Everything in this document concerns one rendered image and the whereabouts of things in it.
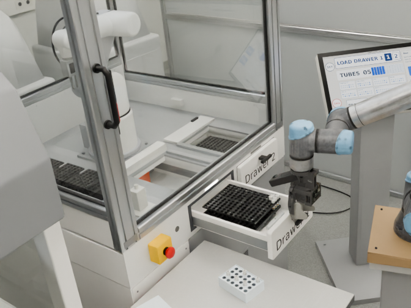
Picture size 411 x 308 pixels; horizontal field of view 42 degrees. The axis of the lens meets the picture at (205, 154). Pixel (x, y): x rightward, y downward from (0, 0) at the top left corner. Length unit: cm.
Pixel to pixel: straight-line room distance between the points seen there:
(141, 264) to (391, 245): 83
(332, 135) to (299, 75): 204
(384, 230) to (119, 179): 93
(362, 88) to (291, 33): 122
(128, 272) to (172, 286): 17
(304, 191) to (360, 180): 102
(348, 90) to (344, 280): 102
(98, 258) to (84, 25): 79
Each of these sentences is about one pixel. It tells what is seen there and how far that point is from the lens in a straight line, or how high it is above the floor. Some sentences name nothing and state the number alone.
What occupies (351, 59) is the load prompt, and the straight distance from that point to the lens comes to 253.
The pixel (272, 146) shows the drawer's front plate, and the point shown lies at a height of 91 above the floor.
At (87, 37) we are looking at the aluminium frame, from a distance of 145.
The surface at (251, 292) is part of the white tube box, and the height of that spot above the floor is 79.
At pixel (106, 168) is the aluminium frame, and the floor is 124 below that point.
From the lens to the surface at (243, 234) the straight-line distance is 184.
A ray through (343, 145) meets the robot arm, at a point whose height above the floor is 121.
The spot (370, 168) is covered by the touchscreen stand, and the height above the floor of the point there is 62.
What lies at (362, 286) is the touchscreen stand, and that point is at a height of 3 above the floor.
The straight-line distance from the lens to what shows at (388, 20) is 329.
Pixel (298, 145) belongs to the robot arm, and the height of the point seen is 120.
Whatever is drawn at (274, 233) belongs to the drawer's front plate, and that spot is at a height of 92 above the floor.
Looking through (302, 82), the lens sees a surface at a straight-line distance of 368.
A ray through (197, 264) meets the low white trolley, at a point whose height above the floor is 76.
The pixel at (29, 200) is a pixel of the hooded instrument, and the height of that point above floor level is 144.
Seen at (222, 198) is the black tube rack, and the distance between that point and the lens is 199.
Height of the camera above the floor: 196
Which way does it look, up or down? 27 degrees down
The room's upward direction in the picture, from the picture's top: 6 degrees counter-clockwise
